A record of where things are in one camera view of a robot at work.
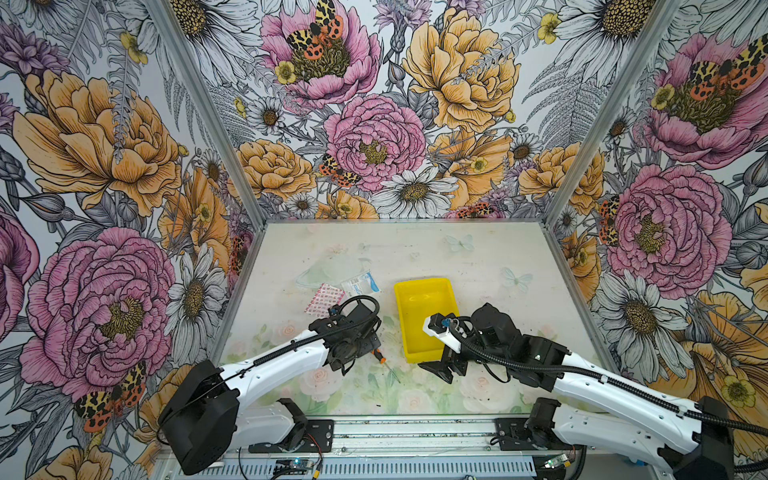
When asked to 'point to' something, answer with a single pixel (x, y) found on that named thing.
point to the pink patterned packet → (326, 297)
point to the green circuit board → (295, 463)
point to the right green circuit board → (550, 464)
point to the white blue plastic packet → (362, 284)
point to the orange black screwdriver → (378, 355)
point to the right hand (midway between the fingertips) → (431, 353)
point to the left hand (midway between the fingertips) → (358, 355)
